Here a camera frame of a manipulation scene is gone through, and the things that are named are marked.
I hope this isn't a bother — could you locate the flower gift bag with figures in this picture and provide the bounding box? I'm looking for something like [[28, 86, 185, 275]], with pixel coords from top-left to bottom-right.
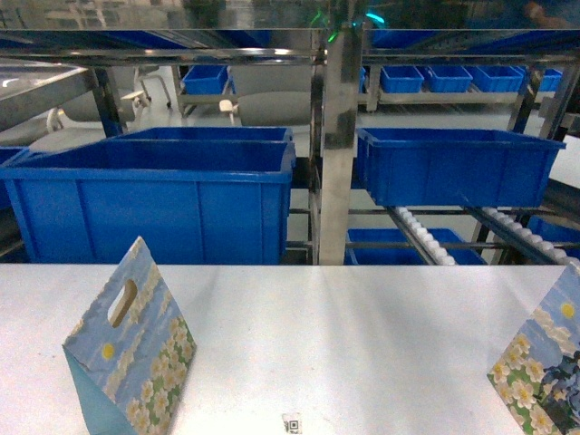
[[488, 263, 579, 434]]

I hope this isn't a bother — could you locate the blue bin on right rollers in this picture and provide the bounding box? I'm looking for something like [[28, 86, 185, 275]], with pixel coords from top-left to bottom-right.
[[357, 128, 566, 208]]

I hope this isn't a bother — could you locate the blue bin behind left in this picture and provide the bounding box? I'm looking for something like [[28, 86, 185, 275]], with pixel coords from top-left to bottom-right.
[[109, 127, 294, 141]]

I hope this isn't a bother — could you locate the small QR code sticker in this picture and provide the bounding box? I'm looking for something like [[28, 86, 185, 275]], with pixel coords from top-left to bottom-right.
[[282, 412, 303, 435]]

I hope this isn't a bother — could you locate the large blue bin front left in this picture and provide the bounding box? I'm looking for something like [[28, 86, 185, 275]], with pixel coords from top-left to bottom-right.
[[1, 140, 295, 265]]

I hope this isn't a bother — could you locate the steel rack post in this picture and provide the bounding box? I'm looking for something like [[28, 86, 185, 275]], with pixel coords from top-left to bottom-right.
[[315, 23, 363, 266]]

